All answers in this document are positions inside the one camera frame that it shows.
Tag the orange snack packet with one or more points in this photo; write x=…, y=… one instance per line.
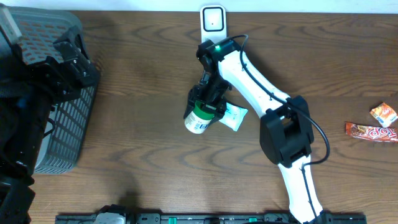
x=371, y=133

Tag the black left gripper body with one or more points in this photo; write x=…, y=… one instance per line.
x=61, y=77

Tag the teal wet wipes pack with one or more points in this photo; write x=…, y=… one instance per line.
x=233, y=116

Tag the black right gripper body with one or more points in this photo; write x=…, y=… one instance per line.
x=213, y=90

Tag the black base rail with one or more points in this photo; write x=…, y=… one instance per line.
x=121, y=215

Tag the small orange tissue pack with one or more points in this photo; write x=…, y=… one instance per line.
x=384, y=114

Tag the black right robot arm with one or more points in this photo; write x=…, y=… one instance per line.
x=286, y=128

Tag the grey plastic mesh basket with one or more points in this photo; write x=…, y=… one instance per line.
x=68, y=122

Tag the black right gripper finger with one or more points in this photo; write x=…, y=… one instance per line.
x=217, y=109
x=190, y=107

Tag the green lid jar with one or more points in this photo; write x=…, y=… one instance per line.
x=198, y=119

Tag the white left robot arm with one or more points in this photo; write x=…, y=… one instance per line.
x=25, y=109

